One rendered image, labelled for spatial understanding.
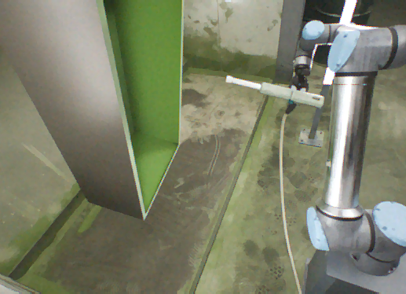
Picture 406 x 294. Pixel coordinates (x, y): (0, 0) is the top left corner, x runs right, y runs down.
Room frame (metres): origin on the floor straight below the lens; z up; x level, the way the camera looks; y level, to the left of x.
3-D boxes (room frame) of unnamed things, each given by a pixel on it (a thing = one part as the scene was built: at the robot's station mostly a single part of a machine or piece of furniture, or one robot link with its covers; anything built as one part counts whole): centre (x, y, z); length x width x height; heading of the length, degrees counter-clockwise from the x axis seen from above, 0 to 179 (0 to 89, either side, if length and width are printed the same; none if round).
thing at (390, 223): (0.34, -0.60, 0.83); 0.17 x 0.15 x 0.18; 78
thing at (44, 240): (1.84, 0.70, 0.11); 2.70 x 0.02 x 0.13; 151
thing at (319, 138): (1.56, -0.99, 0.01); 0.20 x 0.20 x 0.01; 61
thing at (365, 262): (0.34, -0.61, 0.69); 0.19 x 0.19 x 0.10
